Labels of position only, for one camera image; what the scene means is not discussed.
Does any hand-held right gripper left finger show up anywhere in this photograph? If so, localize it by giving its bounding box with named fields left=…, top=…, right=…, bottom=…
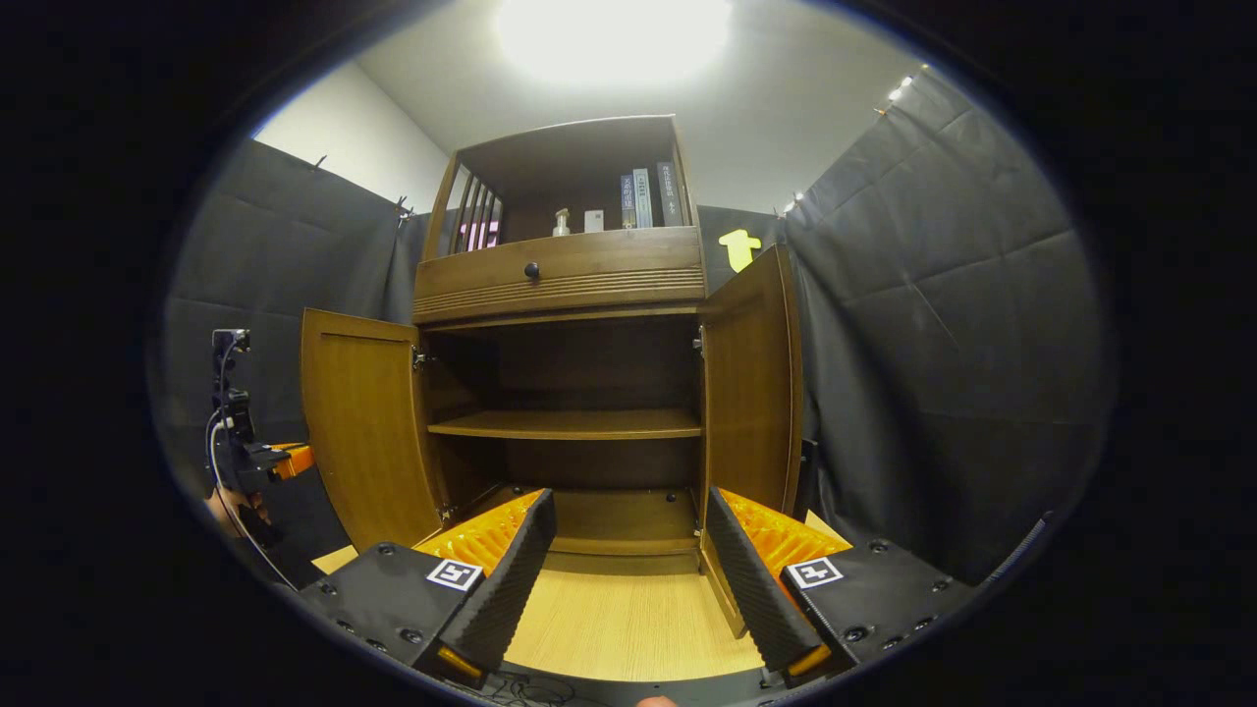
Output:
left=298, top=488, right=558, bottom=688

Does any ceiling light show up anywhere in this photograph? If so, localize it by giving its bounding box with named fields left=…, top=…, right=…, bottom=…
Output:
left=496, top=0, right=733, bottom=89

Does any wooden shoe cabinet door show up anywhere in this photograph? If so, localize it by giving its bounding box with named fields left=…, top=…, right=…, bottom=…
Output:
left=697, top=244, right=806, bottom=639
left=300, top=307, right=448, bottom=553

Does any white cable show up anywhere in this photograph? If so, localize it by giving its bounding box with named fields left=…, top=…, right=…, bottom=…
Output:
left=204, top=417, right=301, bottom=588

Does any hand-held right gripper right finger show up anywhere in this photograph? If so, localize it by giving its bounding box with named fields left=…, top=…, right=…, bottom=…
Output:
left=703, top=485, right=980, bottom=686

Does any black door handle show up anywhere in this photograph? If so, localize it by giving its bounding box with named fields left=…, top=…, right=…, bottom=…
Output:
left=797, top=438, right=822, bottom=523

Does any wooden cabinet drawer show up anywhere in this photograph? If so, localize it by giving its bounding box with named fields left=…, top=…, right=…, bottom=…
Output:
left=412, top=226, right=708, bottom=325

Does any black backdrop cloth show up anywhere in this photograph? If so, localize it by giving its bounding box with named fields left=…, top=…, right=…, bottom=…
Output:
left=162, top=69, right=1116, bottom=590

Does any wooden double-door shoe cabinet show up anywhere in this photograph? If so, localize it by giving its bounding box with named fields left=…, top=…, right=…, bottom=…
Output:
left=412, top=115, right=708, bottom=575

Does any black ribbed cable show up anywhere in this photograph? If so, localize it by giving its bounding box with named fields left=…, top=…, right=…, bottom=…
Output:
left=985, top=511, right=1057, bottom=588

